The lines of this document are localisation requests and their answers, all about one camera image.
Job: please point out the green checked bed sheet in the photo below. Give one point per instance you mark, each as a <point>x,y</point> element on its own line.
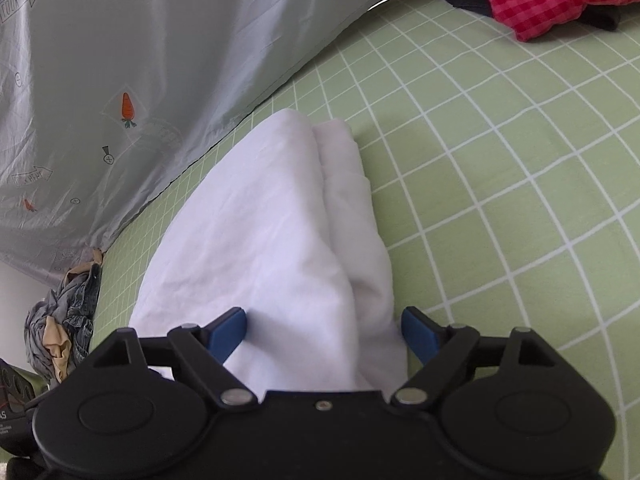
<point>500,160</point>

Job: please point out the dark denim garment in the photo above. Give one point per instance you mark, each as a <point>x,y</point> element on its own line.
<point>86,310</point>

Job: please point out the grey carrot print quilt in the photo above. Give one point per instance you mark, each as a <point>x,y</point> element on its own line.
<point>150,35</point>

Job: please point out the beige crumpled garment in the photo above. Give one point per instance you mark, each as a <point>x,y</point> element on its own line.
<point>56,344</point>

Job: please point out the grey crumpled garment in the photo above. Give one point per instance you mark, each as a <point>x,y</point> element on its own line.
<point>36,330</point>

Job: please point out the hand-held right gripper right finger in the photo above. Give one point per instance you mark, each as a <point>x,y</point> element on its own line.
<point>418,333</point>

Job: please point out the white garment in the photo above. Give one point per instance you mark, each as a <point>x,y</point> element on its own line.
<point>280,230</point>

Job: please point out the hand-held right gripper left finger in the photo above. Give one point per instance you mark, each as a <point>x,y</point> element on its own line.
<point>228,333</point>

